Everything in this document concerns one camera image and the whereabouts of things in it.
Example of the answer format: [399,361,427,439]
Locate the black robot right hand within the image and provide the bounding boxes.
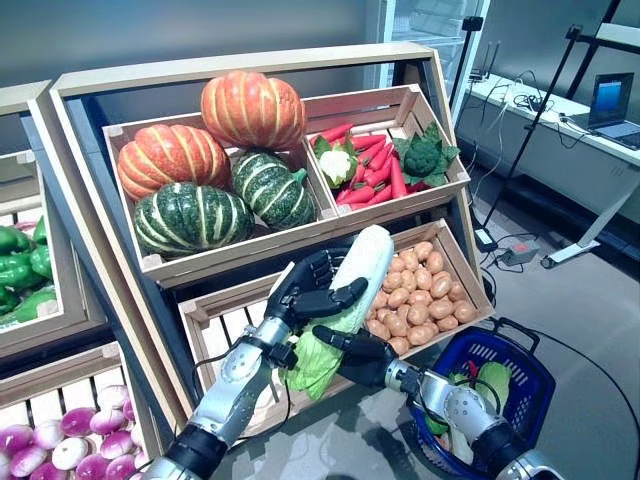
[312,323,401,390]

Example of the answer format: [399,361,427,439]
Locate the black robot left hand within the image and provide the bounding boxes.
[264,247,370,335]

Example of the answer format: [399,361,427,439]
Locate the large napa cabbage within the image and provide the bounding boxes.
[279,224,396,401]
[473,360,514,416]

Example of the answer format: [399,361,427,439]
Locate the blue plastic shopping basket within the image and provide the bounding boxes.
[407,315,557,480]

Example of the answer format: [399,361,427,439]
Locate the wooden pumpkin crate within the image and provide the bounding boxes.
[102,107,337,274]

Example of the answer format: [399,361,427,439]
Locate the slatted wooden crate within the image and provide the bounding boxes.
[177,262,396,436]

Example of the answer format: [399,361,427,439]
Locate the green round vegetable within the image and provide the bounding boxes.
[423,412,450,437]

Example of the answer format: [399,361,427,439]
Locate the green striped pumpkin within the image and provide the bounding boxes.
[230,151,317,231]
[132,182,255,259]

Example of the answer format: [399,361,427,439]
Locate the white cauliflower with leaves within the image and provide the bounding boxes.
[312,133,360,190]

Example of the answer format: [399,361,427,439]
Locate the wooden potato crate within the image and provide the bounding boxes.
[367,218,496,361]

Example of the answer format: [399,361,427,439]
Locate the wooden carrot crate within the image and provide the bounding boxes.
[303,83,471,217]

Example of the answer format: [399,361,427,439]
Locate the power adapter brick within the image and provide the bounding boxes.
[473,227,500,253]

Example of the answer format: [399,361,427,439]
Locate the green broccoli with leaves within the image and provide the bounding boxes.
[392,121,461,189]

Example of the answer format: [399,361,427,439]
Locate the grey power strip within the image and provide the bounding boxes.
[498,241,542,267]

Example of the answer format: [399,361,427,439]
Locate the orange striped pumpkin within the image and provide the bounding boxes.
[117,124,232,202]
[200,70,307,150]

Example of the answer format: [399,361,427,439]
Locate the wooden green pepper crate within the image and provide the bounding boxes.
[0,148,110,362]

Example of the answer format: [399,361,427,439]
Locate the wooden vegetable display stand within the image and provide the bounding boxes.
[0,79,56,211]
[49,42,496,436]

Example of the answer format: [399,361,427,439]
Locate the long white table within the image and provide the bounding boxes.
[457,73,640,269]

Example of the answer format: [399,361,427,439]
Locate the black router with antennas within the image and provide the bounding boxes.
[468,40,502,84]

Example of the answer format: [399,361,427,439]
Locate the open laptop blue screen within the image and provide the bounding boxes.
[559,72,640,150]

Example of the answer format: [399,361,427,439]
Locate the black light stand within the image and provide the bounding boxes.
[480,23,585,231]

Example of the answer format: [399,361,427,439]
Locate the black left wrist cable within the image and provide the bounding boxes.
[191,324,296,439]

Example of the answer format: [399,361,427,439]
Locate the long black floor cable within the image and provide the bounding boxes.
[534,329,640,480]

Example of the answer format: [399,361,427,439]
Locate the tangled black white cables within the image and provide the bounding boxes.
[492,74,559,132]

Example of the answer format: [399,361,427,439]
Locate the black camera on pole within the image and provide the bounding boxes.
[448,14,485,111]

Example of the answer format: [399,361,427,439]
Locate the black frame shelf rack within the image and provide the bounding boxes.
[567,0,640,101]

